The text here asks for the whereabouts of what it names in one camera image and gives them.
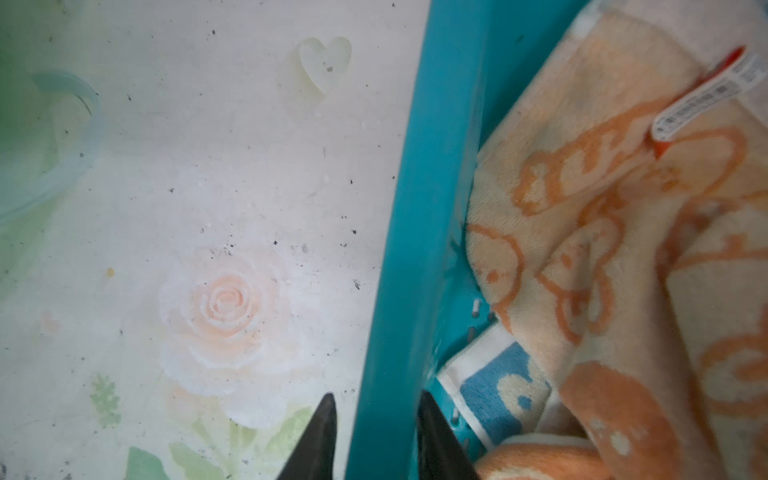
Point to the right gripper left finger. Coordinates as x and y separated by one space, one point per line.
313 455

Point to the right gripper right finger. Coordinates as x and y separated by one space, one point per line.
439 453

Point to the teal plastic basket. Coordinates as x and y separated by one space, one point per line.
477 58

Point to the orange bunny towel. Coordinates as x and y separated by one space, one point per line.
543 456

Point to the blue white patterned towel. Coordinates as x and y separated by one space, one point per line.
496 386

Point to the cream orange patterned towel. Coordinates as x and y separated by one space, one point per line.
633 271

